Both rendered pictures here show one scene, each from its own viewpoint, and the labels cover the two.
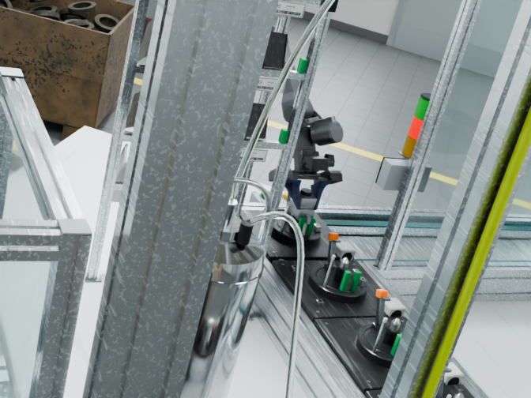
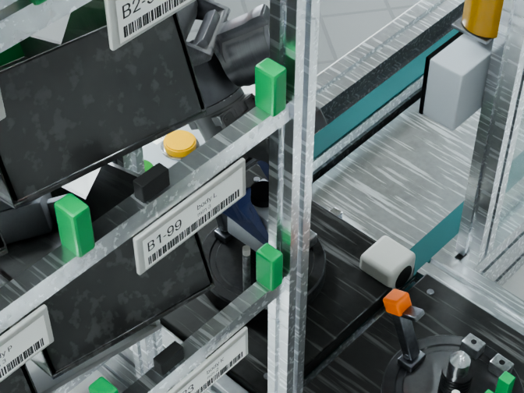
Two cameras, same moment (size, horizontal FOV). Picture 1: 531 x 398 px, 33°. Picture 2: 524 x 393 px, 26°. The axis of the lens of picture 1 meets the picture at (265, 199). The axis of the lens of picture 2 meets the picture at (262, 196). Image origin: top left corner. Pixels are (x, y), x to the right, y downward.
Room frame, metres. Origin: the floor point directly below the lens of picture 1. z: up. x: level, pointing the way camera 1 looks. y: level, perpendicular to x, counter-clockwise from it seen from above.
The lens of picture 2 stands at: (1.34, 0.17, 1.91)
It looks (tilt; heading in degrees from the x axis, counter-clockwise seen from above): 46 degrees down; 341
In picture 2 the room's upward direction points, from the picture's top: straight up
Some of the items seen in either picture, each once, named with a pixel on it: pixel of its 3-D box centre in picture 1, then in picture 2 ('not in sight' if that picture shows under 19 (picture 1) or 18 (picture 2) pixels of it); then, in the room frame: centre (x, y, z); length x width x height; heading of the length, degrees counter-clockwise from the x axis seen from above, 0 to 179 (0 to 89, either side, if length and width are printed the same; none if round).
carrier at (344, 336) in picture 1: (392, 333); not in sight; (1.67, -0.34, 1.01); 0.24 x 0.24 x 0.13; 29
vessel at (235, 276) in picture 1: (205, 294); not in sight; (1.12, 0.05, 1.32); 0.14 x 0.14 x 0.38
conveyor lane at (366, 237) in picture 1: (389, 257); (437, 178); (2.23, -0.37, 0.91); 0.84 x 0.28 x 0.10; 119
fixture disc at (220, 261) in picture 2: (295, 229); (261, 263); (2.11, -0.09, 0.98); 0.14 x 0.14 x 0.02
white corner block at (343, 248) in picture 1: (343, 253); (387, 266); (2.07, -0.23, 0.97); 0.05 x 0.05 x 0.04; 29
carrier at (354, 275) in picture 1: (341, 272); (457, 377); (1.89, -0.22, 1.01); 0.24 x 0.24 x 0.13; 29
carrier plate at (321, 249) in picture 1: (293, 235); (261, 275); (2.11, -0.09, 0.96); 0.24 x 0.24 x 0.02; 29
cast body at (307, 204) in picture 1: (304, 204); (270, 218); (2.10, -0.10, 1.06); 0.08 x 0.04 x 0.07; 29
